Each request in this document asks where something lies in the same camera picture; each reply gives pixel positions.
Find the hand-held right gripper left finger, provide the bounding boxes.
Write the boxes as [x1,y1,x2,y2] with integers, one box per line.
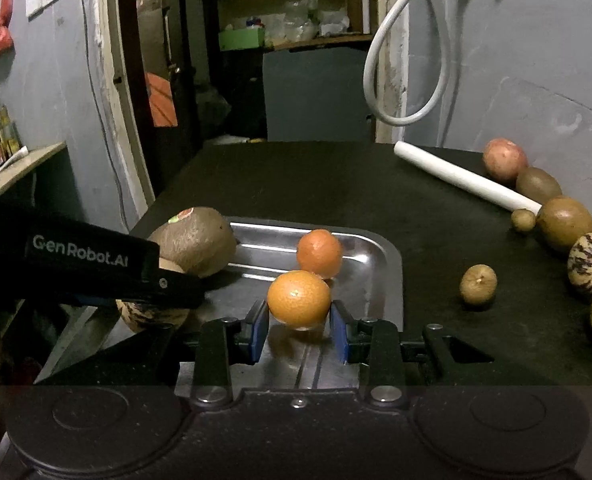
[101,300,269,407]

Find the white hose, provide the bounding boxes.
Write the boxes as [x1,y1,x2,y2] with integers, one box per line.
[363,0,464,127]

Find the red apple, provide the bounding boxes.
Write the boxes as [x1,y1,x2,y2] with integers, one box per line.
[482,138,529,184]

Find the green box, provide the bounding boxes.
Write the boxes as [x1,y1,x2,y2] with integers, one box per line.
[219,27,267,52]

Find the small brown fruit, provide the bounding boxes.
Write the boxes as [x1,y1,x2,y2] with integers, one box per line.
[511,208,538,234]
[459,264,498,307]

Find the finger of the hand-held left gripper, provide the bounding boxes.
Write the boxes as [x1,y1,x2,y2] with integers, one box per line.
[141,266,208,312]

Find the thin wall cable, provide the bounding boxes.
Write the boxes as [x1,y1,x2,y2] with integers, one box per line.
[77,0,130,234]

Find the orange paper sheet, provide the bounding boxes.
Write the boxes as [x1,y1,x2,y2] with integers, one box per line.
[146,72,179,129]

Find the metal tray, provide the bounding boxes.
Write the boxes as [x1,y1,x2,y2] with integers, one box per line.
[126,216,405,392]

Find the large brown-green fruit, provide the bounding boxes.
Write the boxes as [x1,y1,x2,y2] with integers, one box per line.
[535,196,592,254]

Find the striped pepino melon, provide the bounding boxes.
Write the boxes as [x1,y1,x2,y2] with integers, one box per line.
[115,299,192,334]
[568,232,592,296]

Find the grey cabinet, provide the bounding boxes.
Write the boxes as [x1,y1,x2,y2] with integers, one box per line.
[263,46,377,143]

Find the clear plastic bags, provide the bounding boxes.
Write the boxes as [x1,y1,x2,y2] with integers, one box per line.
[266,0,351,41]

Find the wooden side shelf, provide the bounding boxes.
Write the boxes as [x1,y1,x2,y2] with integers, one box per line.
[0,141,68,196]

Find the white tube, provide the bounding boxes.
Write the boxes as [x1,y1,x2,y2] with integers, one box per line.
[394,141,543,214]

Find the orange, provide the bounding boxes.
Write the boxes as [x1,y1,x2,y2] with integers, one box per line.
[296,229,343,281]
[267,270,332,331]

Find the large brown kiwi with sticker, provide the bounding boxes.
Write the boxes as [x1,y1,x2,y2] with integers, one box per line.
[147,206,239,280]

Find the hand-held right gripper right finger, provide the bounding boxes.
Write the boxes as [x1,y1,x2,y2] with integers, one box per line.
[329,300,496,407]

